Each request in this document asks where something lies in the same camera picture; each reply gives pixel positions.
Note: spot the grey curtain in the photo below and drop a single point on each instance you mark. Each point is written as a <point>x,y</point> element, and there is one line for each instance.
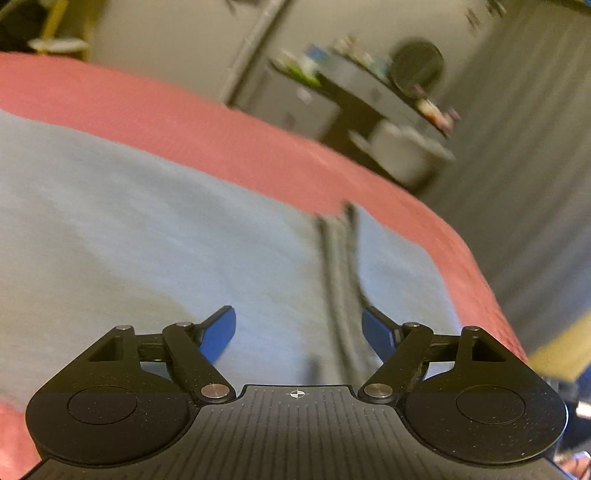
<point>521,152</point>

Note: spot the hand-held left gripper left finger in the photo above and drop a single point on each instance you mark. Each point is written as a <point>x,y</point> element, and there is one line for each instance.
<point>220,333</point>

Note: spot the round black-framed mirror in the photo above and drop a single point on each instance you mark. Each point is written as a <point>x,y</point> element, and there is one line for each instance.
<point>418,67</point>

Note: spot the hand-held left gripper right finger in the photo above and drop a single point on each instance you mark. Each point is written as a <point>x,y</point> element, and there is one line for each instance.
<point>376,333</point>

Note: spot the grey sweat pants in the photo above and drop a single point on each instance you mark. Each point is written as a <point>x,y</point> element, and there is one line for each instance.
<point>138,230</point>

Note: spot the pink ribbed blanket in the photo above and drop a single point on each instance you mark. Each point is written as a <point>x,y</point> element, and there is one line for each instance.
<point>231,131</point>

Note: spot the white shell-back chair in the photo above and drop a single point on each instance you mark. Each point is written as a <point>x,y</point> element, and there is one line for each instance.
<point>399,147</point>

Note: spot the grey vanity table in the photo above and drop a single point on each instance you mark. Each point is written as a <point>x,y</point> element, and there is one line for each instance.
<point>369,94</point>

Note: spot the yellow-legged side table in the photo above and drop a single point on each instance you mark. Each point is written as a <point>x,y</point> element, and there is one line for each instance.
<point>55,44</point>

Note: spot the grey bedside cabinet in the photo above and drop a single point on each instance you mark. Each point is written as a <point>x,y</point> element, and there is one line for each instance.
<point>295,104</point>

